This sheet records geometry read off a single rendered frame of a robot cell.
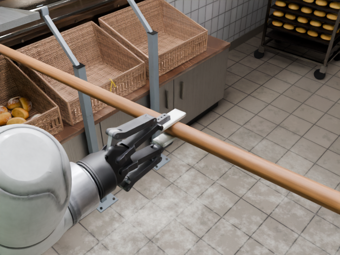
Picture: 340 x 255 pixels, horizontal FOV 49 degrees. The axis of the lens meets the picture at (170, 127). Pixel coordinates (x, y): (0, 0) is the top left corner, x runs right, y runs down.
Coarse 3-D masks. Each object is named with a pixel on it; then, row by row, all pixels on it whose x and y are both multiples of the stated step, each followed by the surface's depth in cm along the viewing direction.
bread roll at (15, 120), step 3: (15, 117) 190; (18, 117) 190; (9, 120) 189; (12, 120) 189; (15, 120) 189; (18, 120) 189; (21, 120) 189; (24, 120) 190; (9, 123) 189; (12, 123) 189; (15, 123) 189; (18, 123) 189; (21, 123) 189
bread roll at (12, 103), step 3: (12, 99) 204; (15, 99) 204; (18, 99) 205; (9, 102) 203; (12, 102) 203; (15, 102) 204; (18, 102) 205; (9, 105) 203; (12, 105) 203; (15, 105) 204; (18, 105) 205; (9, 108) 205; (12, 108) 204
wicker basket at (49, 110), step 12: (0, 60) 200; (0, 72) 201; (12, 72) 204; (12, 84) 207; (24, 84) 200; (12, 96) 208; (24, 96) 208; (36, 96) 196; (36, 108) 205; (48, 108) 192; (36, 120) 177; (48, 120) 183; (60, 120) 189; (48, 132) 187
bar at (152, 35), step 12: (60, 0) 174; (72, 0) 177; (132, 0) 198; (48, 12) 170; (48, 24) 170; (144, 24) 198; (60, 36) 171; (156, 36) 199; (156, 48) 203; (72, 60) 171; (156, 60) 208; (84, 72) 173; (156, 72) 213; (156, 84) 218; (84, 96) 179; (156, 96) 223; (84, 108) 183; (156, 108) 228; (84, 120) 190; (156, 132) 239; (96, 144) 201; (156, 168) 251; (108, 204) 228
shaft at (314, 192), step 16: (0, 48) 118; (32, 64) 105; (64, 80) 95; (80, 80) 92; (96, 96) 87; (112, 96) 84; (128, 112) 80; (144, 112) 77; (176, 128) 71; (192, 128) 70; (192, 144) 69; (208, 144) 66; (224, 144) 65; (240, 160) 62; (256, 160) 61; (272, 176) 58; (288, 176) 57; (304, 192) 55; (320, 192) 54; (336, 192) 53; (336, 208) 52
